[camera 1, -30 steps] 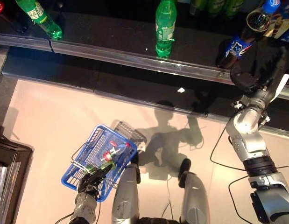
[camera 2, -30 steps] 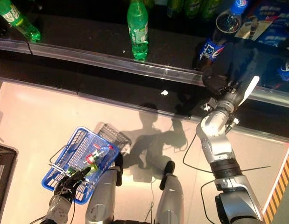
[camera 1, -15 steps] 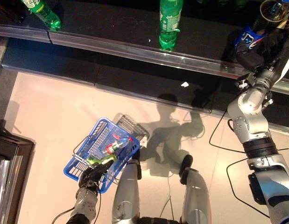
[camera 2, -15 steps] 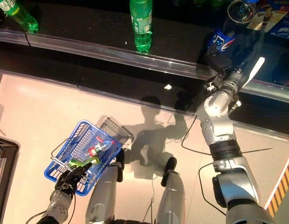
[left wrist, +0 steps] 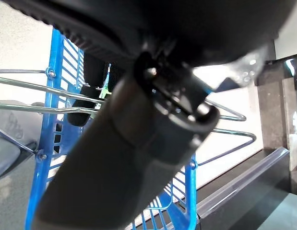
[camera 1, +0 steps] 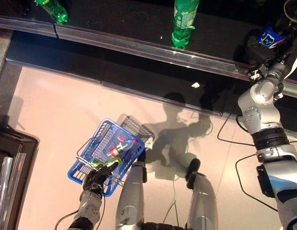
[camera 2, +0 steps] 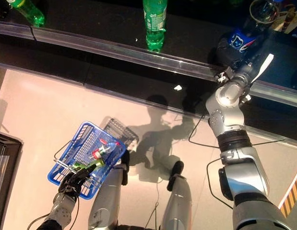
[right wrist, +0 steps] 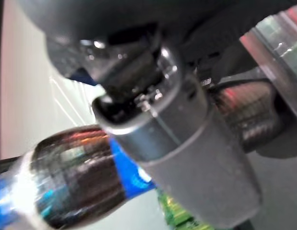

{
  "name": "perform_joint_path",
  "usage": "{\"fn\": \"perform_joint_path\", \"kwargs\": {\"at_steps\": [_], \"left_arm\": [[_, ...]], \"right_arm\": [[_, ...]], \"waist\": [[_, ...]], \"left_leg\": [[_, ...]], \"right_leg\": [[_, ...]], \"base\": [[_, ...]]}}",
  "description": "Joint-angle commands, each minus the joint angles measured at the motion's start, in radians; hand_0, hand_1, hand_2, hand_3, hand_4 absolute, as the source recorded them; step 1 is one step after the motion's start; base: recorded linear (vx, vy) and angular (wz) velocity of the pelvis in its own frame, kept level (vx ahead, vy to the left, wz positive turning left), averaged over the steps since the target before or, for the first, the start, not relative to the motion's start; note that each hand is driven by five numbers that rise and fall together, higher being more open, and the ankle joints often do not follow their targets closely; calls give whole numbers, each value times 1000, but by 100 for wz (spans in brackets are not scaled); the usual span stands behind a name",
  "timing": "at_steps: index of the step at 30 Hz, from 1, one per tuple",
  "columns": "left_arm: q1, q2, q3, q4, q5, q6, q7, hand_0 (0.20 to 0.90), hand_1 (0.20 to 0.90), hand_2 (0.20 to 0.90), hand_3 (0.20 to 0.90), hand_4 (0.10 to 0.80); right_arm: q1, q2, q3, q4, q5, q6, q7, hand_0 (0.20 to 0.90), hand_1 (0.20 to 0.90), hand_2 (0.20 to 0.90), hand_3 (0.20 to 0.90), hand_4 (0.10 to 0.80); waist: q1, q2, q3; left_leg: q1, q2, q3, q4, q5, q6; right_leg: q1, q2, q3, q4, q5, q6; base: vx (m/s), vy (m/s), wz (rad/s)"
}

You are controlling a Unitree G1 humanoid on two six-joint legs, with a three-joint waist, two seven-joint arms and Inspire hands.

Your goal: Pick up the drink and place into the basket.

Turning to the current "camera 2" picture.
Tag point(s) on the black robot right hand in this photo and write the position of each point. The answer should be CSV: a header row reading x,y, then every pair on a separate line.
x,y
244,64

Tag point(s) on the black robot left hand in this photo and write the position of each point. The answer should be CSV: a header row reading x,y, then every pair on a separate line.
x,y
71,183

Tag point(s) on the small blue label cola bottle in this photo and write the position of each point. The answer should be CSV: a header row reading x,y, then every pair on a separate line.
x,y
241,39

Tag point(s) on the blue plastic shopping basket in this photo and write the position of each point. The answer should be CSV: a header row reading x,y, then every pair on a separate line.
x,y
83,139

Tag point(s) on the clear water bottle red cap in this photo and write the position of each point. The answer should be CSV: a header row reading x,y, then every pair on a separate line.
x,y
110,147

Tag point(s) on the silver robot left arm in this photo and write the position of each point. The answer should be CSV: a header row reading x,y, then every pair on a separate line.
x,y
59,210

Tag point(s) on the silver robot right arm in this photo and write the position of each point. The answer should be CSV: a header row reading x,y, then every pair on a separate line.
x,y
234,134

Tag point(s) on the printed promo card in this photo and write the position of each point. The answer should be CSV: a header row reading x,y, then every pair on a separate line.
x,y
283,22

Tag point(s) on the white paper scrap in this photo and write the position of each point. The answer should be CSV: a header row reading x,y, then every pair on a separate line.
x,y
178,87

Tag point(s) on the silver robot right leg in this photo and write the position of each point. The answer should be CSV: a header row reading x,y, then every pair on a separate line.
x,y
179,198

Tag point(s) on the yellow black hazard tape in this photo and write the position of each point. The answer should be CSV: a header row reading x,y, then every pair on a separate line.
x,y
292,194

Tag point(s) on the red label cola bottle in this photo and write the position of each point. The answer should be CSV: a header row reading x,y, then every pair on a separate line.
x,y
2,7

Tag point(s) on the black shelf board clear rail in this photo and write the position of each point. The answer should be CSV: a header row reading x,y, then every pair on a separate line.
x,y
14,28
270,115
102,31
138,79
42,60
282,72

